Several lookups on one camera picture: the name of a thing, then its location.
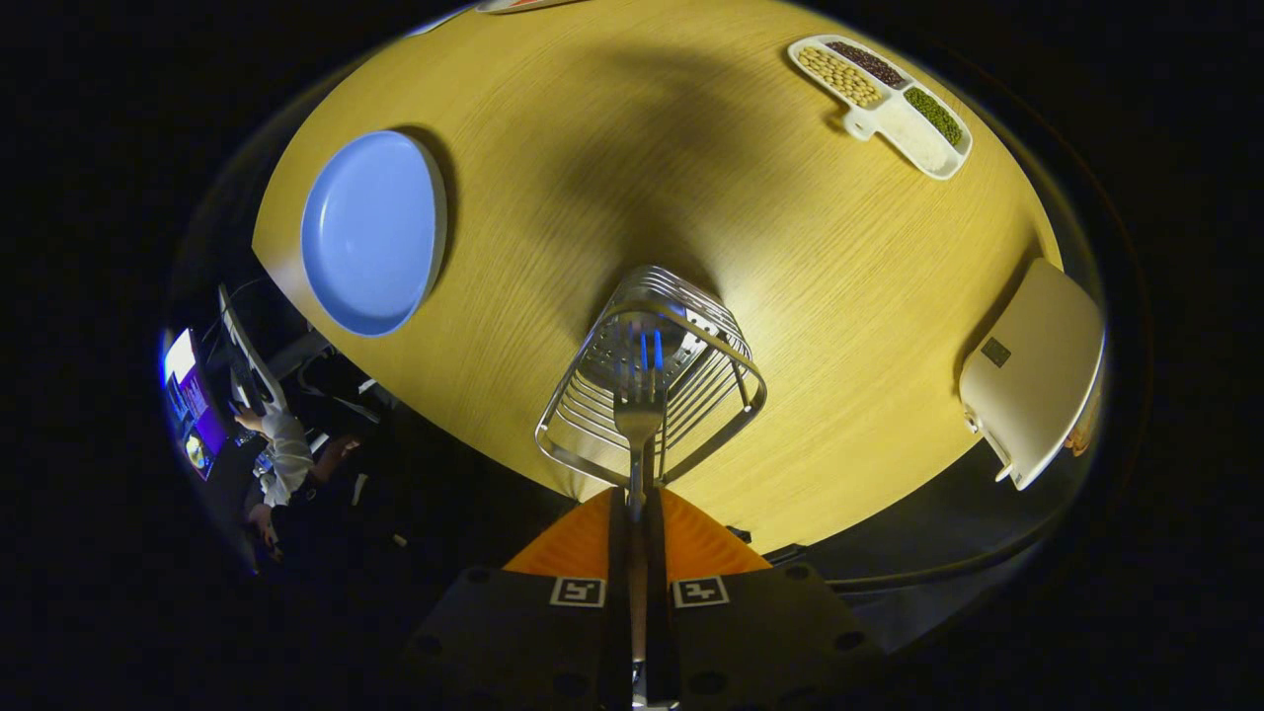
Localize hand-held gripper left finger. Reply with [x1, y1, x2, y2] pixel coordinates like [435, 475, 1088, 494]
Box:
[398, 486, 634, 711]

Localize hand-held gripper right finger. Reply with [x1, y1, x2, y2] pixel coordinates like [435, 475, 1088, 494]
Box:
[645, 486, 882, 711]

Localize fork with wooden handle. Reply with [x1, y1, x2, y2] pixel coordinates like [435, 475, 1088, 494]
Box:
[612, 329, 670, 677]

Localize white metal stand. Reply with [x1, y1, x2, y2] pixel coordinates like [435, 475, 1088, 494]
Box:
[217, 284, 289, 414]

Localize white toaster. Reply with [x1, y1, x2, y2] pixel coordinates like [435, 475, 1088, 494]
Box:
[958, 258, 1106, 492]

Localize lit computer monitor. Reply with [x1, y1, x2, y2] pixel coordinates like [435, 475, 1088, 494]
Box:
[161, 328, 233, 482]

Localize blue round plate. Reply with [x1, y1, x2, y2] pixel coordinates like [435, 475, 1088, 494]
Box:
[300, 129, 448, 338]

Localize pile of white rice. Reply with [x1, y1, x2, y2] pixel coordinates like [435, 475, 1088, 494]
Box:
[874, 99, 954, 174]

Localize white divided tray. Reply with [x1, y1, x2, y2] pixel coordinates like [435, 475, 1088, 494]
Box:
[787, 35, 974, 181]

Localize pile of green beans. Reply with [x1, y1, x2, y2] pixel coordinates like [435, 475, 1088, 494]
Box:
[904, 87, 964, 147]

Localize pile of yellow soybeans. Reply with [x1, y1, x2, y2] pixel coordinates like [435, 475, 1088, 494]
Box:
[796, 46, 883, 108]

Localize pile of red beans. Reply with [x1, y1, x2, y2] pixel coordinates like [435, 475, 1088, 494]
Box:
[826, 40, 906, 89]

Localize metal wire basket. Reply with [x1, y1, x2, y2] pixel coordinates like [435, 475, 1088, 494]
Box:
[534, 265, 768, 487]

